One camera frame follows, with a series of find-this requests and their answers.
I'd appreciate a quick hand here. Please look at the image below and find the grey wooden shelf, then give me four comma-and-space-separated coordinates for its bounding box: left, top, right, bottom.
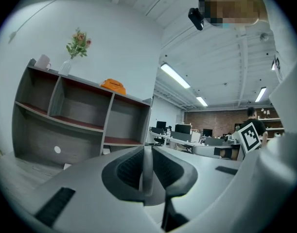
11, 58, 153, 166

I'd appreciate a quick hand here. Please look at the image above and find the white wall shelf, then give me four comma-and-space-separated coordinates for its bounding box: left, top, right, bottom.
257, 107, 285, 131

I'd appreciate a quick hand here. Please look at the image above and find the grey wall cable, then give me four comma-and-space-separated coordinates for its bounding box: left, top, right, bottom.
8, 0, 75, 45

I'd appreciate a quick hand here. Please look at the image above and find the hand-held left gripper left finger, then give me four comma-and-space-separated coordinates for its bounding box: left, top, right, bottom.
101, 146, 145, 203

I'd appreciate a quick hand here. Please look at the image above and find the long ceiling light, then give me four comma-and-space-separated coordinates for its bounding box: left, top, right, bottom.
160, 62, 191, 89
254, 86, 267, 103
196, 96, 209, 107

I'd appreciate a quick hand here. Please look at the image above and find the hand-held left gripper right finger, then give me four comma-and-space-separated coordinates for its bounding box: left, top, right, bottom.
151, 146, 198, 232

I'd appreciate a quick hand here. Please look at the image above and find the black head camera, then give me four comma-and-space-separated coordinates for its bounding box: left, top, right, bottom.
188, 7, 205, 32

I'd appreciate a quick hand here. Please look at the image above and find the glass vase with flowers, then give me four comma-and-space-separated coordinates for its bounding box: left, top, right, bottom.
58, 27, 92, 77

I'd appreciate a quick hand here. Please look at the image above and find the white office desk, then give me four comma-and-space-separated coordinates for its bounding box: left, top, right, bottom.
149, 131, 196, 150

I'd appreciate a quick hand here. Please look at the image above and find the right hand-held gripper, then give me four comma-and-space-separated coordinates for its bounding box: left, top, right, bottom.
192, 119, 262, 161

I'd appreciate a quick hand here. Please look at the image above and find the white cup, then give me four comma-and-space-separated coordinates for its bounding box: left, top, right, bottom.
34, 54, 52, 71

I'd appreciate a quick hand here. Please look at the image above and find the person's head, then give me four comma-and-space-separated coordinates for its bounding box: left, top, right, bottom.
198, 0, 261, 29

